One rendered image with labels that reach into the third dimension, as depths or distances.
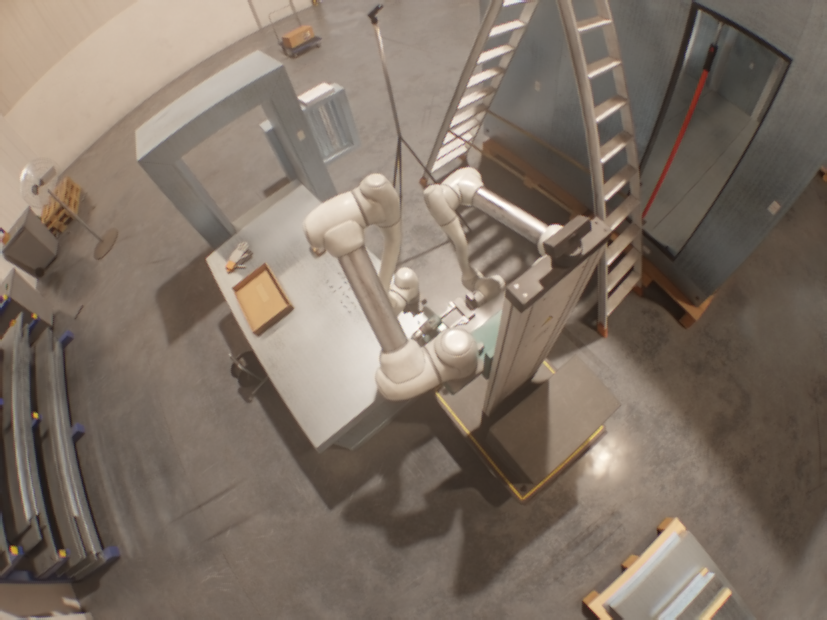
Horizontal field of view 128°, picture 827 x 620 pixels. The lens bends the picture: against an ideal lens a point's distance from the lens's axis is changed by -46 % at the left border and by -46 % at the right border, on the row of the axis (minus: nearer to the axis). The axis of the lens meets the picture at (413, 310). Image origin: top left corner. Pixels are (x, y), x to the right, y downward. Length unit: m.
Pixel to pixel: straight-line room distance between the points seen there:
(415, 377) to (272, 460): 1.79
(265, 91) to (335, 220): 1.78
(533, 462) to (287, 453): 1.79
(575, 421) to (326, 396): 1.28
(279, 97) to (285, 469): 2.67
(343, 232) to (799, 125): 2.20
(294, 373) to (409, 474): 1.02
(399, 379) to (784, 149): 2.22
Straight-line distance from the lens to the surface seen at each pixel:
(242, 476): 3.00
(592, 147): 2.04
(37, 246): 7.35
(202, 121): 2.73
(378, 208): 1.16
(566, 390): 1.77
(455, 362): 1.28
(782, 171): 2.37
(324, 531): 2.71
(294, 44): 7.47
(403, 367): 1.27
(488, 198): 1.72
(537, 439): 1.70
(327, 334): 2.16
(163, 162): 2.79
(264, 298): 2.47
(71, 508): 4.22
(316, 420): 2.04
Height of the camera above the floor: 2.51
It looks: 63 degrees down
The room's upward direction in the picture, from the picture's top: 17 degrees counter-clockwise
